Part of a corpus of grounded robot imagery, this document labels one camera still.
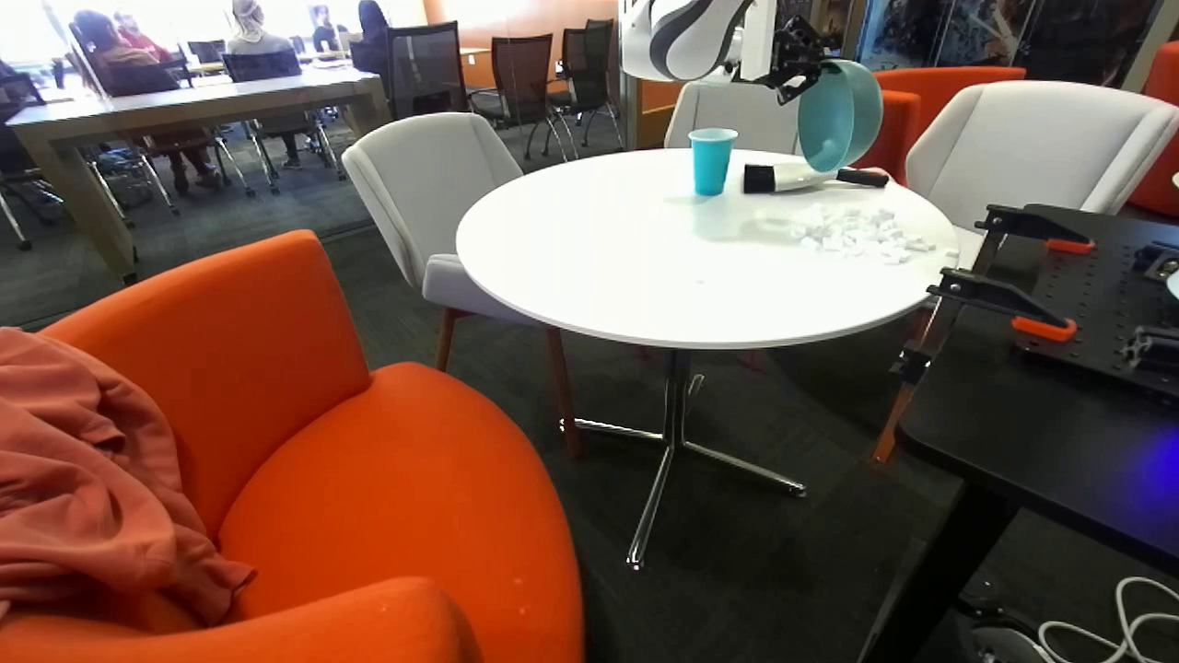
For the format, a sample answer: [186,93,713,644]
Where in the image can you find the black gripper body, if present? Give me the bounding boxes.
[772,12,840,79]

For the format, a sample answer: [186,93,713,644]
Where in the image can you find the teal bowl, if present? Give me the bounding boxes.
[795,55,890,176]

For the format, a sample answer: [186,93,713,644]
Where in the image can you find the pile of white pieces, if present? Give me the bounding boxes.
[735,198,950,263]

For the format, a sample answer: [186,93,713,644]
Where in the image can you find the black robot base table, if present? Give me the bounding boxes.
[860,198,1179,663]

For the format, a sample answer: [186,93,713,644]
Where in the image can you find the grey upholstered chair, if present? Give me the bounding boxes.
[341,111,582,462]
[664,76,806,162]
[903,76,1179,268]

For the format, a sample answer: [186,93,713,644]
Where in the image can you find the teal plastic cup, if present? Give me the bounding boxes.
[686,126,746,198]

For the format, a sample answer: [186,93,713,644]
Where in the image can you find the black mesh office chair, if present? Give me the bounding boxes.
[0,55,69,252]
[490,34,565,162]
[386,17,474,120]
[558,17,625,157]
[218,46,337,176]

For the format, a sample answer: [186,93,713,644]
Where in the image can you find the round white table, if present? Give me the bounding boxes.
[452,146,963,574]

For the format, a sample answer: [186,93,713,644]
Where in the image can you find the seated person dark top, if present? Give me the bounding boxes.
[347,0,398,73]

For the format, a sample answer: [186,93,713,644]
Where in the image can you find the seated person grey top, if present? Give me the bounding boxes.
[221,0,305,58]

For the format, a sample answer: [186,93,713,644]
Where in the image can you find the large orange armchair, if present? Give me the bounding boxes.
[0,229,590,663]

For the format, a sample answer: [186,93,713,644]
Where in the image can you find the long wooden meeting table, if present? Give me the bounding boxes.
[8,67,391,284]

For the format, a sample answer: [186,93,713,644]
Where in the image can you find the seated person maroon top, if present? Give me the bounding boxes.
[69,6,187,103]

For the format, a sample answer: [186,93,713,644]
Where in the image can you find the pink blanket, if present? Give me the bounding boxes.
[0,325,263,632]

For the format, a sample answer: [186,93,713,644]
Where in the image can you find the black clamp orange handle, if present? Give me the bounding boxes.
[870,326,950,466]
[926,263,1082,348]
[975,201,1097,261]

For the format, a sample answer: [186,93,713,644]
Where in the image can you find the white cables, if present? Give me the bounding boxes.
[968,569,1179,663]

